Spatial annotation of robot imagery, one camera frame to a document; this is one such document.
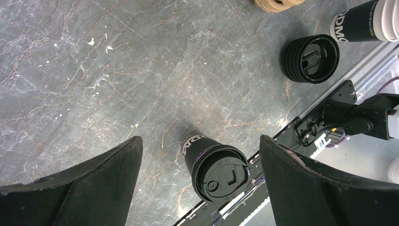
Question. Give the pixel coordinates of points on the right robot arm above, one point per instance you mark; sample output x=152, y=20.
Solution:
x=377, y=116

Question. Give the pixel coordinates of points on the stack of paper cups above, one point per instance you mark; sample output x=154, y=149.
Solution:
x=376, y=20

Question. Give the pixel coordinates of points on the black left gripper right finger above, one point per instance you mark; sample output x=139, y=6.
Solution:
x=306, y=192

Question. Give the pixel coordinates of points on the black cup lid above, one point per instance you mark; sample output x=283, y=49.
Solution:
x=219, y=174

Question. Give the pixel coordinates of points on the black paper coffee cup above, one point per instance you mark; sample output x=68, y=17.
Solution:
x=194, y=148

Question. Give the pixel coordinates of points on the stack of black lids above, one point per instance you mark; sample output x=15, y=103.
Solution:
x=312, y=59

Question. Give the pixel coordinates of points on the cardboard cup carrier stack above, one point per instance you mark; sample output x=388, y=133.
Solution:
x=276, y=6

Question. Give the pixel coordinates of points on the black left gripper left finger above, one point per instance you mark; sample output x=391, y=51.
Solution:
x=96, y=192

